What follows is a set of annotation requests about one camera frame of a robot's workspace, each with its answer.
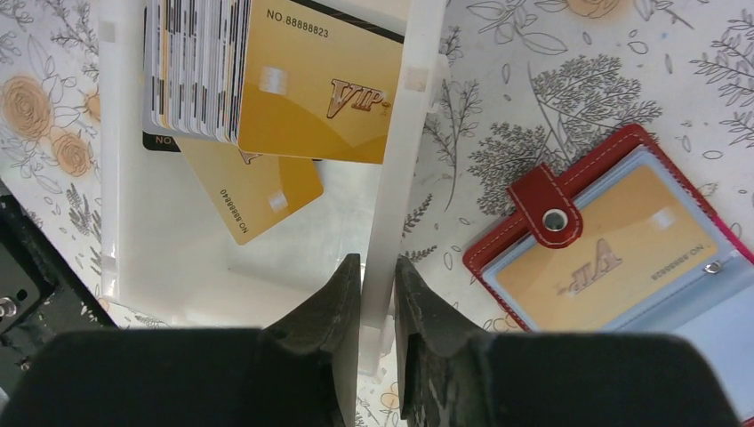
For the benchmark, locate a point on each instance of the floral table mat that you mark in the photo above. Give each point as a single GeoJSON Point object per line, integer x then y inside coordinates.
{"type": "Point", "coordinates": [486, 91]}

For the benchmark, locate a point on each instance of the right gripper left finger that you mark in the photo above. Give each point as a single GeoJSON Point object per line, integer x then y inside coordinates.
{"type": "Point", "coordinates": [299, 371]}

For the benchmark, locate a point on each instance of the white plastic card box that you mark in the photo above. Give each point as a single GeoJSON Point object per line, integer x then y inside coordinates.
{"type": "Point", "coordinates": [167, 252]}

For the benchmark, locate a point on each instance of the red card holder wallet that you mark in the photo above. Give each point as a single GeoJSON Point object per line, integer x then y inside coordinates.
{"type": "Point", "coordinates": [711, 306]}

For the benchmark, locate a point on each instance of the loose gold card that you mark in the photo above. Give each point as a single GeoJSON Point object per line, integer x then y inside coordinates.
{"type": "Point", "coordinates": [251, 192]}

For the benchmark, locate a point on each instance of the stack of cards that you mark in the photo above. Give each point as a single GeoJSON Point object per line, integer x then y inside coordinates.
{"type": "Point", "coordinates": [309, 79]}

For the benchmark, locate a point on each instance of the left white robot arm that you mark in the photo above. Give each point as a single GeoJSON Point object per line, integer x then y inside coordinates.
{"type": "Point", "coordinates": [41, 296]}

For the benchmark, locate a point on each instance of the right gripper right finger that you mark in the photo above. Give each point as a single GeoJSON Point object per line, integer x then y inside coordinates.
{"type": "Point", "coordinates": [451, 372]}

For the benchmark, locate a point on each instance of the gold VIP card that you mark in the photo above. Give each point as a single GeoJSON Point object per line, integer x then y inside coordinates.
{"type": "Point", "coordinates": [639, 237]}

